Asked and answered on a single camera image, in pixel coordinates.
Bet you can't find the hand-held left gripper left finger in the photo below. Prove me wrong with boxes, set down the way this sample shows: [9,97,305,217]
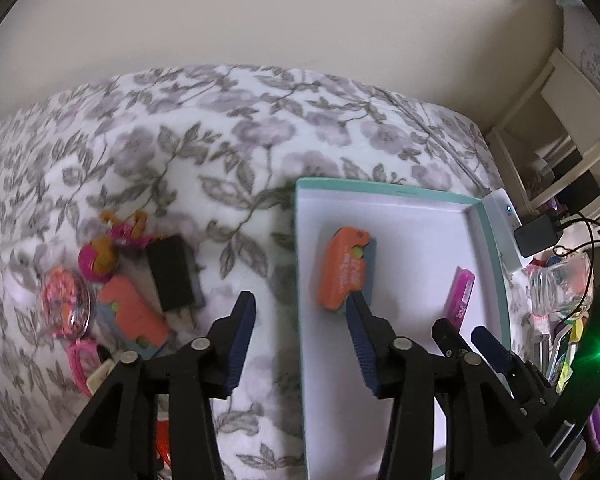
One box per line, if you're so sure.
[42,291,257,480]

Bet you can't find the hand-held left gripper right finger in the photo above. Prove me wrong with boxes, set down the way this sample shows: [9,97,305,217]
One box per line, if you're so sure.
[345,292,551,480]

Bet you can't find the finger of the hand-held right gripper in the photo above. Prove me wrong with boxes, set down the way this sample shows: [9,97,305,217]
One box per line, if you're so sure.
[471,326,556,403]
[432,317,473,361]

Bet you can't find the pink tube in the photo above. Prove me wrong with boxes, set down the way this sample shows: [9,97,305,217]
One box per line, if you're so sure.
[442,266,476,333]

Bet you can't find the orange and blue toy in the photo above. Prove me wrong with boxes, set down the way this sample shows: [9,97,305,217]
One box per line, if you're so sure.
[318,227,377,318]
[97,276,171,361]

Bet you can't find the black plug adapter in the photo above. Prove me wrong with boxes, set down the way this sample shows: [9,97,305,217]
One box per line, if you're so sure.
[145,235,206,331]

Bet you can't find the teal shallow tray box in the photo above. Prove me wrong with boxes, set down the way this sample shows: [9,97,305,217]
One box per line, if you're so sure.
[294,177,513,480]

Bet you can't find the pink wrist watch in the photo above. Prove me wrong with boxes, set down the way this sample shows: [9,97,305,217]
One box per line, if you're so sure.
[67,337,112,398]

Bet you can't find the pink doll toy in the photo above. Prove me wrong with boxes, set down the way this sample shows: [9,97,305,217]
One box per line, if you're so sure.
[77,209,151,283]

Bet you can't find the purple object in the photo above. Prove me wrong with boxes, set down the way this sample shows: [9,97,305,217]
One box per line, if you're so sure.
[586,402,600,453]

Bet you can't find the clear glass jar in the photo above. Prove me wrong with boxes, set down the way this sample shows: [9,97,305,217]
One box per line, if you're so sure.
[529,251,593,323]

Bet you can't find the white power strip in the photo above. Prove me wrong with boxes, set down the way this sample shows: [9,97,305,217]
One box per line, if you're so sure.
[481,188,531,273]

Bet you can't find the white wooden shelf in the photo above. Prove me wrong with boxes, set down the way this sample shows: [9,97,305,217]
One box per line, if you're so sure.
[487,47,600,216]

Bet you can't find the light blue printed box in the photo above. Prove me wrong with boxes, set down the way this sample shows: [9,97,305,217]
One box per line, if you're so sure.
[562,5,600,111]

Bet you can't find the black charger cable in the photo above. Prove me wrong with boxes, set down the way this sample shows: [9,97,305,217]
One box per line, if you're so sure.
[550,212,600,321]

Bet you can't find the black wall charger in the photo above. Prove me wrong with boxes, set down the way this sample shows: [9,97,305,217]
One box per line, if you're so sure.
[514,212,563,257]

